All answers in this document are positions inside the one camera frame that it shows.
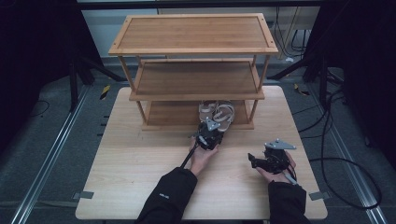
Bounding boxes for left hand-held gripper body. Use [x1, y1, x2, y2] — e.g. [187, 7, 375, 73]
[190, 117, 225, 151]

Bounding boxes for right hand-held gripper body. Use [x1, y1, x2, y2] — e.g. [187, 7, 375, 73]
[262, 138, 297, 175]

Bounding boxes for white slingback heeled shoe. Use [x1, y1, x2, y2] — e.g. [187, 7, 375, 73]
[198, 100, 219, 124]
[212, 101, 236, 133]

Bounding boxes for three-tier wooden shoe rack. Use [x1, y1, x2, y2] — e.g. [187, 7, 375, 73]
[107, 12, 279, 132]

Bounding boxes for person's right hand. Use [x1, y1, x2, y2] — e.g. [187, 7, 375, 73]
[255, 151, 299, 185]

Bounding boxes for person's left hand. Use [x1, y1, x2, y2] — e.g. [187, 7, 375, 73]
[189, 136, 219, 177]

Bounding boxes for grey tape piece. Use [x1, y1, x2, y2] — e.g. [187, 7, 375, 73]
[308, 190, 332, 202]
[72, 190, 95, 201]

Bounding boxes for yellow black tape strip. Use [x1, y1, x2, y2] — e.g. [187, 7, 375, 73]
[99, 84, 112, 101]
[293, 83, 311, 97]

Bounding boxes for black metal stand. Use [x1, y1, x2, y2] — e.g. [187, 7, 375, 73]
[266, 50, 332, 108]
[67, 50, 127, 112]

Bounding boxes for dark curtain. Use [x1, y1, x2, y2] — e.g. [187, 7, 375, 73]
[0, 0, 106, 157]
[306, 0, 396, 171]

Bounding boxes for left hand-held gripper black cable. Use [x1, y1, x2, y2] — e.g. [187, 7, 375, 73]
[179, 141, 200, 171]

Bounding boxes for hand-held gripper black cable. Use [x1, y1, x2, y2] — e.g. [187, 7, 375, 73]
[179, 141, 200, 171]
[284, 157, 383, 210]

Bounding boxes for black floor cables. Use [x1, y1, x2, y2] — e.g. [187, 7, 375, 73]
[291, 69, 351, 141]

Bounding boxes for aluminium floor rail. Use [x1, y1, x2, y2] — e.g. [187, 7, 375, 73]
[306, 82, 389, 224]
[9, 84, 92, 224]

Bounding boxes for right hand-held gripper black cable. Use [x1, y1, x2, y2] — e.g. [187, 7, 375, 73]
[284, 157, 383, 210]

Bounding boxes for hanging black wall cables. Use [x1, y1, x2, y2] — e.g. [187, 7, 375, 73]
[273, 6, 309, 60]

